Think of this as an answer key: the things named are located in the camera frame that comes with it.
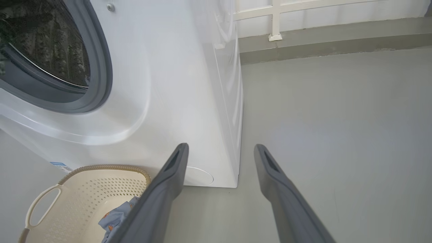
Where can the round filter cover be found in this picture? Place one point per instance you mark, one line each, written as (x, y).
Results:
(199, 177)

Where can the grey rubber door gasket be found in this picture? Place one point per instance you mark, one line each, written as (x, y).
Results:
(98, 74)

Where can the cream perforated laundry basket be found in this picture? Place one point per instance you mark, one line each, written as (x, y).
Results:
(91, 189)

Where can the stainless steel drum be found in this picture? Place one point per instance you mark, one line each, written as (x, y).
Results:
(44, 40)

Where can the blue patterned garment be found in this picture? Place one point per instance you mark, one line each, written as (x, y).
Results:
(114, 219)

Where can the white railing frame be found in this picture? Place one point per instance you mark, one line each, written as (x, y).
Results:
(276, 20)

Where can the white washing machine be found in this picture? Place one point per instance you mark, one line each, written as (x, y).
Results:
(175, 84)

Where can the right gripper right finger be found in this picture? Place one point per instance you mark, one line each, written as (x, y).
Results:
(287, 209)

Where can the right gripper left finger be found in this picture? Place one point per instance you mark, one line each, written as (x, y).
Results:
(158, 209)

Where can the blue energy label sticker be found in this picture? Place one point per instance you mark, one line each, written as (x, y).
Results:
(60, 167)

